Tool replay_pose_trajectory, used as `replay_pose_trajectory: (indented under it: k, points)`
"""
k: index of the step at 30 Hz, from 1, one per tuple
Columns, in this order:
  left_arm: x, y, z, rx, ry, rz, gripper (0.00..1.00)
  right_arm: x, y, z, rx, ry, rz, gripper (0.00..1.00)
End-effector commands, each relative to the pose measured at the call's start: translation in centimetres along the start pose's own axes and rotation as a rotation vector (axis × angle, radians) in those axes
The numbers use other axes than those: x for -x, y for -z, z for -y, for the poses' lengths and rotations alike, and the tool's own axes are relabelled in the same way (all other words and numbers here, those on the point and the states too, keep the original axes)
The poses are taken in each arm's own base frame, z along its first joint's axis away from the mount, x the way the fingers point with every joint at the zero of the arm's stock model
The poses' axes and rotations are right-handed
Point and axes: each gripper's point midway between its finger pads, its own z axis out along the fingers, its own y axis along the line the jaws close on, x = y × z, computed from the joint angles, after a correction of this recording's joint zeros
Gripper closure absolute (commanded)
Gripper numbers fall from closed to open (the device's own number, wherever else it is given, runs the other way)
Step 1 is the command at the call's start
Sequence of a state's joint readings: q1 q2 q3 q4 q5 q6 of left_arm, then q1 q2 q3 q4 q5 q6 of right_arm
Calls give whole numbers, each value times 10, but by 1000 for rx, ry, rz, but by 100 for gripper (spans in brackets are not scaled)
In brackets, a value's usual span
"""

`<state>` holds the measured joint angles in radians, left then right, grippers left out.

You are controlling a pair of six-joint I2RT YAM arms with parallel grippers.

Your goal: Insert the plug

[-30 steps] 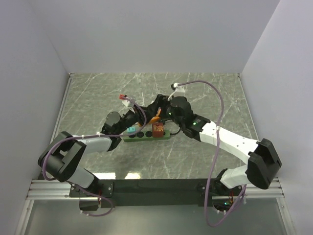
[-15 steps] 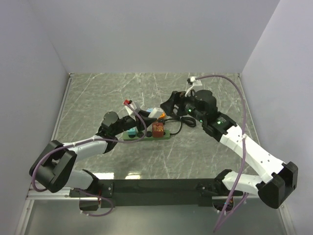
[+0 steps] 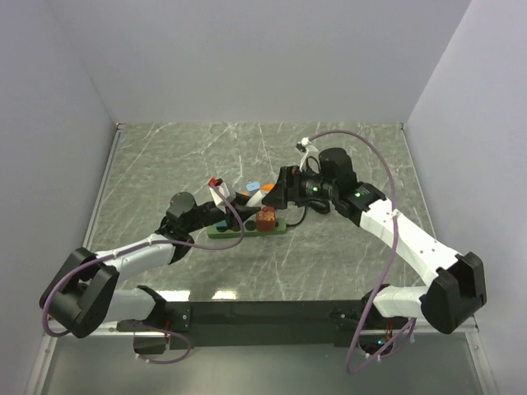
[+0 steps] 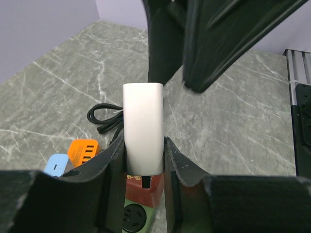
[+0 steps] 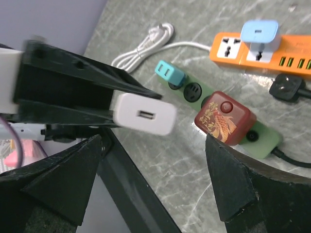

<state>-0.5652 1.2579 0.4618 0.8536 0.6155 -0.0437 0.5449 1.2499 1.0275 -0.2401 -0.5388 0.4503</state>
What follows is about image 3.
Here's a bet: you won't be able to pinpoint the black base beam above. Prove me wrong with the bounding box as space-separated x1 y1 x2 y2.
115 299 415 356

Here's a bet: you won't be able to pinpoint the aluminium frame rail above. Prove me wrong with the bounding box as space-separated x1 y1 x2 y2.
357 316 479 335

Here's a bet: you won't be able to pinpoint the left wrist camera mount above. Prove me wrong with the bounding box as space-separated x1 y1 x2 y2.
208 177 236 210

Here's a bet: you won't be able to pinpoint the green power strip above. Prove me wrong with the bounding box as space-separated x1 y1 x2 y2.
206 218 287 239

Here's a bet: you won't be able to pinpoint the orange power strip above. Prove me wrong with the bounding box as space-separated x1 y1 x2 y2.
243 184 274 195

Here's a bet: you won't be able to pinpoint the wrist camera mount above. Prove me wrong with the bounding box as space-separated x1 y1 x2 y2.
208 177 236 210
296 137 319 170

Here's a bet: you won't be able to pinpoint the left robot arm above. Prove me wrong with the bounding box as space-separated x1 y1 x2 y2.
39 192 260 338

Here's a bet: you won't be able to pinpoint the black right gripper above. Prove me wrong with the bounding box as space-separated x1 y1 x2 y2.
262 165 338 210

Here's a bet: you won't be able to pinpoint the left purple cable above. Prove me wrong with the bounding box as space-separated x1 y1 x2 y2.
40 184 245 365

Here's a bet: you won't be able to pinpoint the white charger plug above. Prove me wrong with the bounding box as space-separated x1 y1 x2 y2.
246 190 266 207

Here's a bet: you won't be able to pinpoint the purple cable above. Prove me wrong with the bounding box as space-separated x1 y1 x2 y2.
40 184 245 365
310 130 417 374

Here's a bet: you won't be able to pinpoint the red cube socket adapter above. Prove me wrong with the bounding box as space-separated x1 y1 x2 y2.
255 206 277 232

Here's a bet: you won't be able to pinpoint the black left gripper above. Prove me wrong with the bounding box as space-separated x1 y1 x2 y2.
185 193 261 233

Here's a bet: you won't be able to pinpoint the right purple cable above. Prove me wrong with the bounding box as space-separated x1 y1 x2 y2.
310 130 417 374

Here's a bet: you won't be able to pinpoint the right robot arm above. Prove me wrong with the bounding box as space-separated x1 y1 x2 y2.
262 148 487 334

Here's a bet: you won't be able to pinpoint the light blue charger plug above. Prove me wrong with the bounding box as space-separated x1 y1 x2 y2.
246 182 260 196

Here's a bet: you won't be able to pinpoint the black power cable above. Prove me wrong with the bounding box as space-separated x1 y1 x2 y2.
283 199 333 227

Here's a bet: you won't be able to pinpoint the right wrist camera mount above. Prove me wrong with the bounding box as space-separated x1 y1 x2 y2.
296 137 319 170

